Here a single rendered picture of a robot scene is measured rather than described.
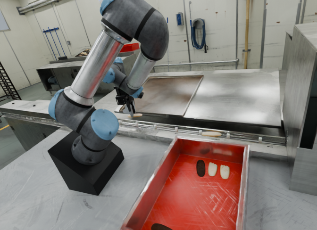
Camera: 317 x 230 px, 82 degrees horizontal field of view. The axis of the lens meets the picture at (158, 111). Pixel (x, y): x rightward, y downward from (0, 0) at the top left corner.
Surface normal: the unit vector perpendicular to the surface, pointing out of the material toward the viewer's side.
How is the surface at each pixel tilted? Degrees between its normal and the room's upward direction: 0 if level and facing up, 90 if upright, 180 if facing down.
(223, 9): 90
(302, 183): 90
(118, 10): 80
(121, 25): 93
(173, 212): 0
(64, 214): 0
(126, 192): 0
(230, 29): 90
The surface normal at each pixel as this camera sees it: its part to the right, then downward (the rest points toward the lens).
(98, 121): 0.63, -0.55
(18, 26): 0.87, 0.07
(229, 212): -0.18, -0.88
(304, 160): -0.45, 0.47
